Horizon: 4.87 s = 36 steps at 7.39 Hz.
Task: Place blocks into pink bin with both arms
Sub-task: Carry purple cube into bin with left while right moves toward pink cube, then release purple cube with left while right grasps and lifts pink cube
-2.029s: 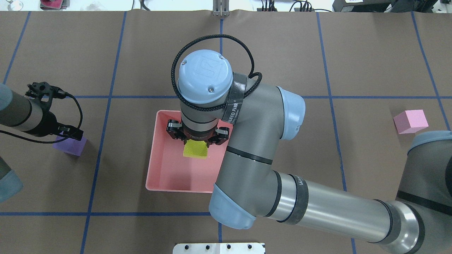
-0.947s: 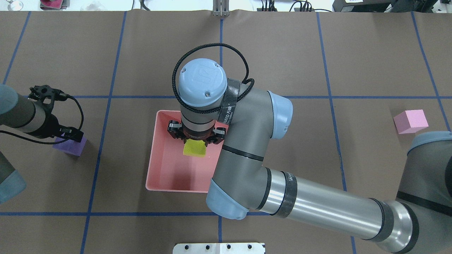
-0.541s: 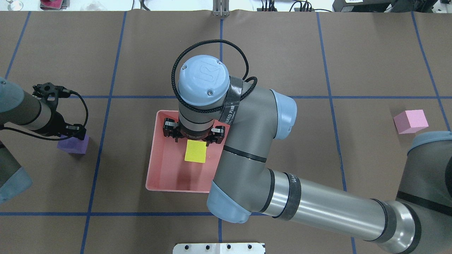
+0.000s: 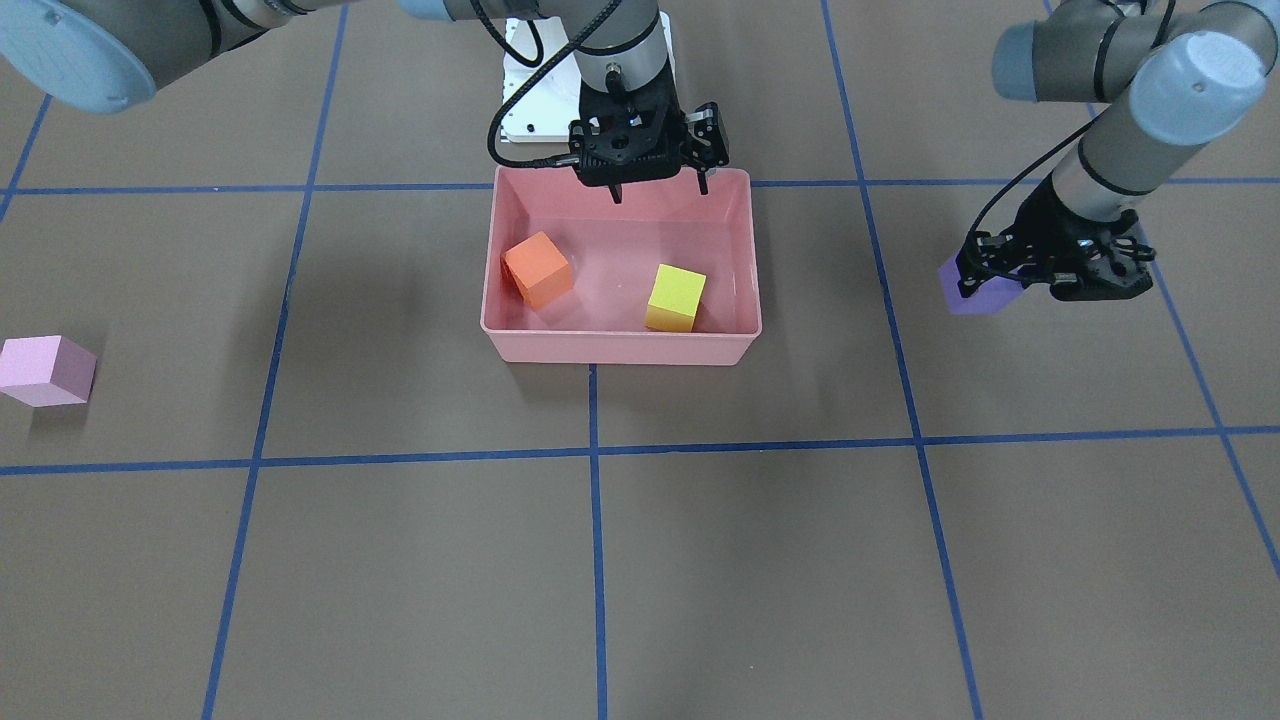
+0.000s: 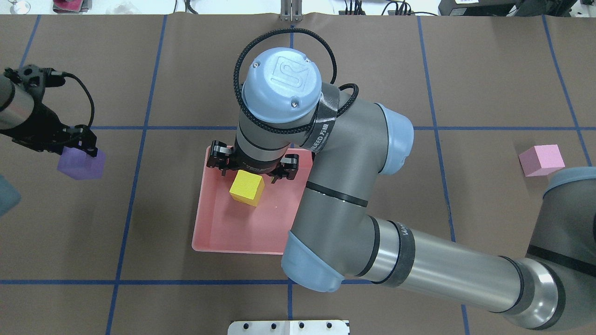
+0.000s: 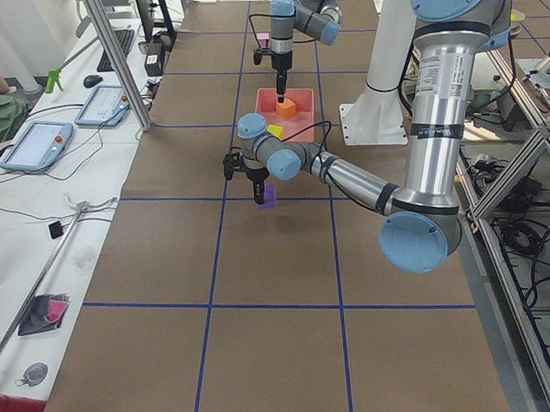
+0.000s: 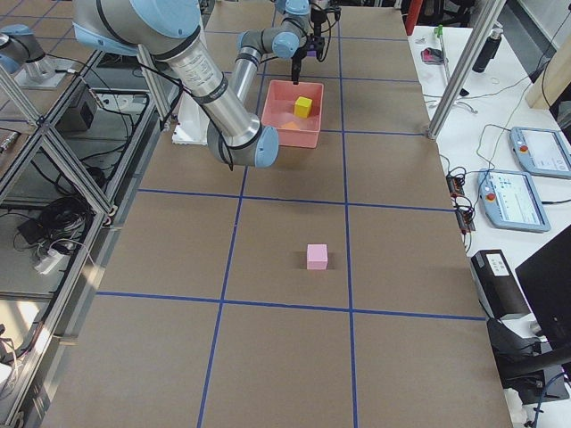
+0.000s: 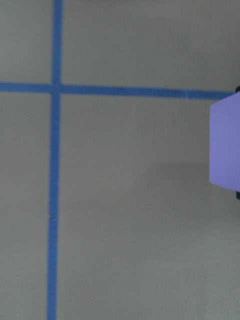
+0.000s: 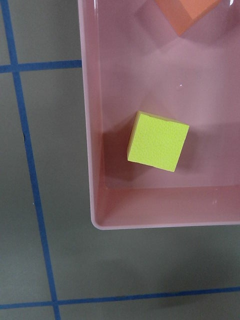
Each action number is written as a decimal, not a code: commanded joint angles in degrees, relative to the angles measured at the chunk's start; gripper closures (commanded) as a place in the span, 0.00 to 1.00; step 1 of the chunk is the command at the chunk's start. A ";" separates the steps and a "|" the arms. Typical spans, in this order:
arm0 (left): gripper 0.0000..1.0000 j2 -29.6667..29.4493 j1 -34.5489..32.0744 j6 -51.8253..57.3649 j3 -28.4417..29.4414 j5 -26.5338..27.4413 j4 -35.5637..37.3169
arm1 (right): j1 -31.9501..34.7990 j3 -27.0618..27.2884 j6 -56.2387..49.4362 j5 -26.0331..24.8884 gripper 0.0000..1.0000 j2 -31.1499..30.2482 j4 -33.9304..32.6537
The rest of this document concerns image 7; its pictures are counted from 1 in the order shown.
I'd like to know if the near teach pendant tablet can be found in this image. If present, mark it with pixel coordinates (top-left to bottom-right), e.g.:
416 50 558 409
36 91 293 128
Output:
477 169 551 233

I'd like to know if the yellow foam block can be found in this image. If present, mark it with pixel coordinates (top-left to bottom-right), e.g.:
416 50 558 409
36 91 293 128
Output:
294 96 313 119

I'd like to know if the white pedestal column base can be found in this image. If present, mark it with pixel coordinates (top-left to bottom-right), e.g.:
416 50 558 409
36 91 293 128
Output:
172 93 210 146

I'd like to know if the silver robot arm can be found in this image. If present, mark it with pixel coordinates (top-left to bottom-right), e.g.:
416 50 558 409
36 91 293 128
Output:
73 0 310 168
1 1 341 84

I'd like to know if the aluminium frame post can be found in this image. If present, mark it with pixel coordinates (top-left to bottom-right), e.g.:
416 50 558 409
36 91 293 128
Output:
426 0 506 140

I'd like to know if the far teach pendant tablet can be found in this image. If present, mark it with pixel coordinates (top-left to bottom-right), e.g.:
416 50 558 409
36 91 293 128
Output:
509 127 570 179

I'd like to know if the pink and grey pouch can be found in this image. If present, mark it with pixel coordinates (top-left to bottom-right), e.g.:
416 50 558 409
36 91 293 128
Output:
420 47 445 65

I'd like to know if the black rectangular box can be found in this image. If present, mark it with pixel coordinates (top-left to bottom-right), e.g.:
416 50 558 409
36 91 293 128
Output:
470 250 531 321

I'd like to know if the green handled grabber tool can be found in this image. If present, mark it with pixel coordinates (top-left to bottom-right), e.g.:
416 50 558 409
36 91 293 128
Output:
434 25 451 84

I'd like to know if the pink plastic bin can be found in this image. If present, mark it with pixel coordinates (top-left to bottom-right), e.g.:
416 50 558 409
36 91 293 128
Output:
261 79 324 149

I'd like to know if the teach pendant tablet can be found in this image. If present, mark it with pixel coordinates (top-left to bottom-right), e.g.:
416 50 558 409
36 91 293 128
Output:
477 169 551 233
509 127 570 179

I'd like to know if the purple foam block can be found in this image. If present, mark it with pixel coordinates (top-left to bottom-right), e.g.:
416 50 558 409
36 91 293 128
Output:
307 36 325 59

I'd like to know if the orange foam block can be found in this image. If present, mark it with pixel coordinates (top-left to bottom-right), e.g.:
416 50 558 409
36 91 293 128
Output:
282 121 300 130

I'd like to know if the pink foam block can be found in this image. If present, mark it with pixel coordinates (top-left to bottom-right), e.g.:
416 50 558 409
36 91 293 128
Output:
306 243 328 270

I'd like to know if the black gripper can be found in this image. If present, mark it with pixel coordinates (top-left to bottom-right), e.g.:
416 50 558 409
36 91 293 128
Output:
310 6 342 37
291 37 311 85

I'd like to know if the black water bottle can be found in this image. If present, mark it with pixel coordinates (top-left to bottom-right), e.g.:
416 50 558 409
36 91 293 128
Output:
472 28 503 73

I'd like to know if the black computer monitor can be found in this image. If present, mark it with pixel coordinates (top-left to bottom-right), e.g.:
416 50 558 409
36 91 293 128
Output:
516 226 570 348

